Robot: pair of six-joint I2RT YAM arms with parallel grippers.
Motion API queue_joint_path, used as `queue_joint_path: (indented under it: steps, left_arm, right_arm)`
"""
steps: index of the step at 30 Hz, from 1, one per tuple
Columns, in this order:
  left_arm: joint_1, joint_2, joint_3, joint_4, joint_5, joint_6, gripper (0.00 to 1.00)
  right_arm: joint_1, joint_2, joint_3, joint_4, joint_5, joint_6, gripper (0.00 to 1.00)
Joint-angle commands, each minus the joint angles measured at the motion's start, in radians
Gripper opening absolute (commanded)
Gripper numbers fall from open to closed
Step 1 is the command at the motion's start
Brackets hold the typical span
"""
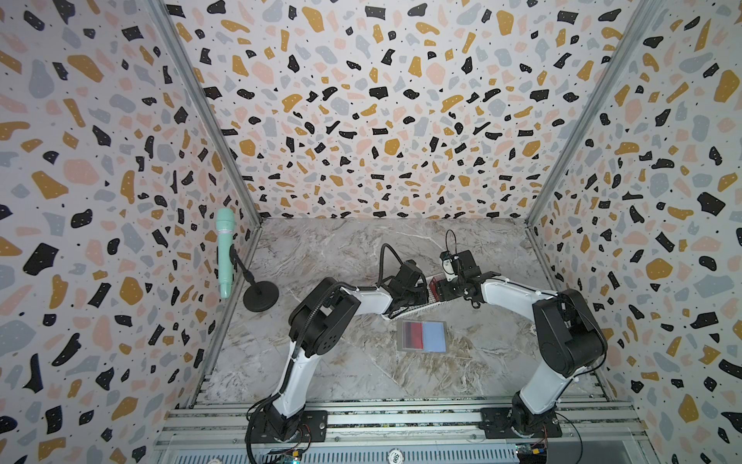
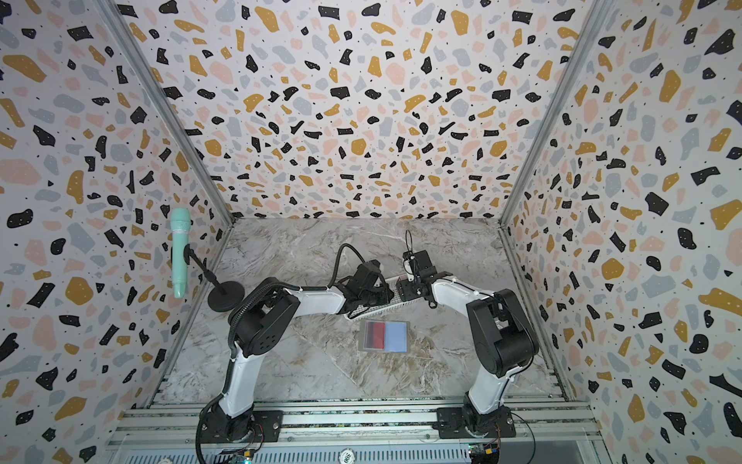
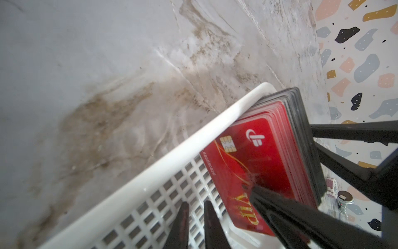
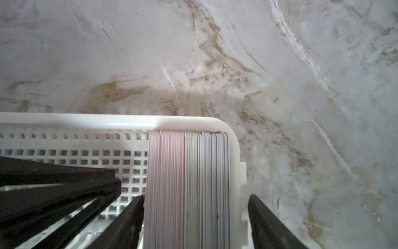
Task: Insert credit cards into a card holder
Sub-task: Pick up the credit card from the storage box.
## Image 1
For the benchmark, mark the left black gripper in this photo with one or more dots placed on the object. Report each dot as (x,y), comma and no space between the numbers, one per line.
(425,290)

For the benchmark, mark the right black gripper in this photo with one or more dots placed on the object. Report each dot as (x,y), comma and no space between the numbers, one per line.
(444,289)

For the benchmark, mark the stack of red cards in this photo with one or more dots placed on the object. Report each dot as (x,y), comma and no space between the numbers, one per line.
(433,290)

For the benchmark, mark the white plastic mesh basket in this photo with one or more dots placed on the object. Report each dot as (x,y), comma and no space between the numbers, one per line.
(448,290)

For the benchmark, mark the red credit card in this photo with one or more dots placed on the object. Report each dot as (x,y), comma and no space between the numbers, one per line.
(413,338)

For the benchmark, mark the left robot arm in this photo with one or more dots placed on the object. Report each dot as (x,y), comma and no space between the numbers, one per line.
(316,327)

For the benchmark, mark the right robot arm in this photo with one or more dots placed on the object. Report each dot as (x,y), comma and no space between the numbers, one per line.
(569,338)

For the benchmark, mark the black microphone stand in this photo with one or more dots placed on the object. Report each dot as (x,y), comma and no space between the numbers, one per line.
(260,295)

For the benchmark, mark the mint green microphone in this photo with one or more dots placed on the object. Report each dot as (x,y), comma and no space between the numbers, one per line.
(225,226)

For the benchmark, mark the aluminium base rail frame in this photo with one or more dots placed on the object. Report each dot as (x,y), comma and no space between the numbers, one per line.
(470,430)

